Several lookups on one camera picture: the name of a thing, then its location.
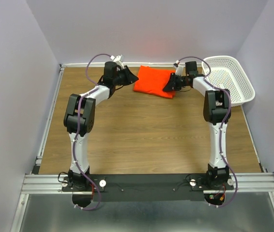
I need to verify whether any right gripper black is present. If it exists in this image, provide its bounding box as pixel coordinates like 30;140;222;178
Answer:
162;72;186;92

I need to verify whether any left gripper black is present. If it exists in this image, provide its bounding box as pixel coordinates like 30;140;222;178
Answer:
113;65;138;86

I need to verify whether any orange t shirt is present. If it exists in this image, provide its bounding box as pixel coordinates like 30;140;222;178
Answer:
133;66;175;99

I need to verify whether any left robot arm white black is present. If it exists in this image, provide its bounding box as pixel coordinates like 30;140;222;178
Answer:
63;60;138;191

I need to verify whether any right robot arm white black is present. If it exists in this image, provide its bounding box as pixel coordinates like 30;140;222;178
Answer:
163;61;231;189

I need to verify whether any white perforated plastic basket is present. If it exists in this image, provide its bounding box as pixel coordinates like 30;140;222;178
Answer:
201;56;256;107

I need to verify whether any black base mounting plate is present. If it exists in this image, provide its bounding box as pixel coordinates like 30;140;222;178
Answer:
59;171;234;208

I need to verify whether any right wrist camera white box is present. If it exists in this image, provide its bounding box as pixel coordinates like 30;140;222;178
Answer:
173;60;184;76

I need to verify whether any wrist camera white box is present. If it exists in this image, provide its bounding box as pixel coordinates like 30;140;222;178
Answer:
173;60;184;76
110;55;124;69

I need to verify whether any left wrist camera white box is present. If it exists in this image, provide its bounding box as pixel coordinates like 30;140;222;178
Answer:
110;55;124;69

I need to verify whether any aluminium frame rail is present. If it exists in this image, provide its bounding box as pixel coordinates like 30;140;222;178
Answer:
21;173;274;194

